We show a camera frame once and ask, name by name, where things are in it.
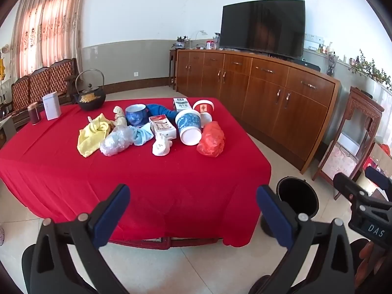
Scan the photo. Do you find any red plastic bag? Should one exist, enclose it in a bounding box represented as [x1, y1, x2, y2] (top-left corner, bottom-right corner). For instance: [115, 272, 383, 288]
[196, 121, 225, 157]

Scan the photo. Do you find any pink embroidered curtain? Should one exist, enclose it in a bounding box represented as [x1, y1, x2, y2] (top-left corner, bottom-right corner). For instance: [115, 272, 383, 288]
[9, 0, 88, 77]

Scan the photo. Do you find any wooden bench with patterned back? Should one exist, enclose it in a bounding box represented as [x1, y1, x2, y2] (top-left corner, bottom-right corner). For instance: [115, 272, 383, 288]
[0, 58, 78, 129]

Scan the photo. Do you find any cardboard box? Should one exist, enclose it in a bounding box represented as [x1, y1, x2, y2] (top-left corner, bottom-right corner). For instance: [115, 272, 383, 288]
[366, 142, 392, 180]

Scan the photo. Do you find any long wooden sideboard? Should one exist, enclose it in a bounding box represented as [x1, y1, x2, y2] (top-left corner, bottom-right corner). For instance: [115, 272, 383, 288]
[175, 49, 341, 174]

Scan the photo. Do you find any red and white carton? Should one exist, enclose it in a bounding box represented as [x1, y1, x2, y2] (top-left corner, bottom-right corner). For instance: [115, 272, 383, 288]
[149, 114, 177, 140]

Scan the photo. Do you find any green leafy plant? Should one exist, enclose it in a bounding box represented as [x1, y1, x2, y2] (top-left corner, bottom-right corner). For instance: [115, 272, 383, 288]
[351, 49, 392, 88]

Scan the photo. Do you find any red and white paper cup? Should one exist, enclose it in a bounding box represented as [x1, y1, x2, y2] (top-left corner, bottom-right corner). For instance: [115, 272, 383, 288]
[192, 99, 216, 123]

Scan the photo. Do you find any beige cloth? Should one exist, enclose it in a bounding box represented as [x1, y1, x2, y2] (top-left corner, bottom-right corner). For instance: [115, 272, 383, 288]
[113, 106, 127, 129]

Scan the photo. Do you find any person's right hand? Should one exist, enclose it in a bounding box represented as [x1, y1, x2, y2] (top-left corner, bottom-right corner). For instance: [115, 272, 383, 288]
[358, 240, 380, 270]

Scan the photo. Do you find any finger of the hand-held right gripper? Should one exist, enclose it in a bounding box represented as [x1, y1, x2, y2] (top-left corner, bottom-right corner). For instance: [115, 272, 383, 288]
[333, 172, 372, 205]
[364, 166, 392, 192]

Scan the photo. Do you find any black flat television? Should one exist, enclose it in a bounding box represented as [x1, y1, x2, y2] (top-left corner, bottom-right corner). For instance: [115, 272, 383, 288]
[220, 0, 306, 59]

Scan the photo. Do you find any carved wooden side stand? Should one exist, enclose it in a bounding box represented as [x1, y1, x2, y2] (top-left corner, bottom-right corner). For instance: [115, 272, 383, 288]
[312, 86, 385, 201]

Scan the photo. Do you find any clear plastic bag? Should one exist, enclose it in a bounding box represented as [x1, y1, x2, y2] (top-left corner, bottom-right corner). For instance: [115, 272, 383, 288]
[99, 127, 135, 157]

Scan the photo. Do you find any black cast iron teapot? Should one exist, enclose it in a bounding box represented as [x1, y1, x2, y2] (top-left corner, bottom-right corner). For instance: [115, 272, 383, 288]
[74, 70, 107, 111]

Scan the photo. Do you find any red tablecloth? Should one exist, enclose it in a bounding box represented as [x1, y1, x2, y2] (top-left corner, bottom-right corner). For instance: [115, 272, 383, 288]
[0, 97, 272, 247]

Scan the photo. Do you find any black trash bin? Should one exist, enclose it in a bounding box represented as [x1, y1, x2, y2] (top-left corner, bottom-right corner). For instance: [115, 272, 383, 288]
[260, 176, 318, 238]

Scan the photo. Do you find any green and white carton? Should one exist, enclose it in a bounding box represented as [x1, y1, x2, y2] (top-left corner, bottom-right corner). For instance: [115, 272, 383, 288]
[173, 97, 193, 113]

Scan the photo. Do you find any yellow cloth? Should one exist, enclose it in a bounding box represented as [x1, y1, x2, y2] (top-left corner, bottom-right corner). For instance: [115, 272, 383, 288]
[77, 113, 111, 158]

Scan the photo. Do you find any black soundbar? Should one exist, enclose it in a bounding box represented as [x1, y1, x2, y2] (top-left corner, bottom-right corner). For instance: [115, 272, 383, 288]
[269, 53, 321, 72]

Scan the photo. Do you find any glass vase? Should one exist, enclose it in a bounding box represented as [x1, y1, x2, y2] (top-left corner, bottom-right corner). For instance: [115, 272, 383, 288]
[326, 52, 338, 76]

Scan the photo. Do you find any white tin box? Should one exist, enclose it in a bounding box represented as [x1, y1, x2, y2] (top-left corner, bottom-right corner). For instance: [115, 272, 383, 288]
[42, 91, 61, 121]

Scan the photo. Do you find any small wooden side table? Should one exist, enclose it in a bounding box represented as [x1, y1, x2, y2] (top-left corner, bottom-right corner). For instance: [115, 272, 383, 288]
[169, 49, 179, 89]

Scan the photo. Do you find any white flat board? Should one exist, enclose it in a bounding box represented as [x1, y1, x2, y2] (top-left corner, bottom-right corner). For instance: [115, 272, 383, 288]
[338, 133, 361, 157]

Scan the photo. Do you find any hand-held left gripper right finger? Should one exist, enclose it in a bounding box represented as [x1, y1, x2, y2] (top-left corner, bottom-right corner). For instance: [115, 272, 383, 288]
[256, 185, 356, 294]

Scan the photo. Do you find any blue and white paper bowl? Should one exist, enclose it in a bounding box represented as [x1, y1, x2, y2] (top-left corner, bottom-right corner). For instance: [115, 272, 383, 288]
[175, 110, 203, 146]

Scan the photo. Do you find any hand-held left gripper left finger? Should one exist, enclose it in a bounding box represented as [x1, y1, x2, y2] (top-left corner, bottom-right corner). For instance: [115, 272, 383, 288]
[30, 184, 131, 294]

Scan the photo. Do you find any dark red tin canister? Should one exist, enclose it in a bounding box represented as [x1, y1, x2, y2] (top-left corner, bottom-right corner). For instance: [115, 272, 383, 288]
[27, 102, 42, 125]

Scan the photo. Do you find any white tissue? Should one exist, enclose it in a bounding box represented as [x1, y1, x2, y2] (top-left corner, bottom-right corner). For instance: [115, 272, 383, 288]
[152, 137, 172, 157]

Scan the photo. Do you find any light blue cloth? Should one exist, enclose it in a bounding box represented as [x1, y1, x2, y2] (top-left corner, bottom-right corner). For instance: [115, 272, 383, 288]
[132, 122, 154, 146]

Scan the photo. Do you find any small potted plant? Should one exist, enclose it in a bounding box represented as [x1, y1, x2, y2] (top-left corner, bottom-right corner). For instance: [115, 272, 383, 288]
[172, 36, 190, 49]

